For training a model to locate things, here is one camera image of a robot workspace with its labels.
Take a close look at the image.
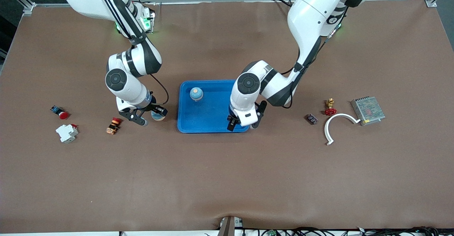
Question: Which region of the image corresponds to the blue plastic tray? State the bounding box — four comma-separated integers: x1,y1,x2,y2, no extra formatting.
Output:
177,79,250,134

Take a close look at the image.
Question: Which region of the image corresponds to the brown table mat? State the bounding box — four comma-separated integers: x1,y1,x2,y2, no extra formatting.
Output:
0,0,454,234

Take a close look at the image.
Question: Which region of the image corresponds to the red push button blue base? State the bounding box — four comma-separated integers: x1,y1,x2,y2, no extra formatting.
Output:
50,105,70,120

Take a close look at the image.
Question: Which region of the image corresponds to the white circuit breaker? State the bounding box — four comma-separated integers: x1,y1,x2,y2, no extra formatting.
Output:
55,124,79,144

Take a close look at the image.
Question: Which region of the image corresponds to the metal mesh power supply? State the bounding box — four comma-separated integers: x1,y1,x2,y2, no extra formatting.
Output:
351,96,386,126

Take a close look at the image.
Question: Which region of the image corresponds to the red orange striped switch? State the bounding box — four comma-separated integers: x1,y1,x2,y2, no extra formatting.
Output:
106,117,122,135

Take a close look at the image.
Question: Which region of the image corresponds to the white curved plastic duct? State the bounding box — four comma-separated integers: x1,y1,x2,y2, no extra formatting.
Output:
324,113,361,146

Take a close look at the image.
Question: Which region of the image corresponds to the brass valve red handle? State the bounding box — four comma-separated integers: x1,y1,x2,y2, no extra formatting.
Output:
324,98,337,116

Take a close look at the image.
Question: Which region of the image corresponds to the grey metal table bracket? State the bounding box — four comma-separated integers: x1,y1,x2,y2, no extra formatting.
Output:
217,215,244,236

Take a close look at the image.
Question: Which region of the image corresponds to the black cable bundle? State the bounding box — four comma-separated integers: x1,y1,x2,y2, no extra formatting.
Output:
243,226,454,236

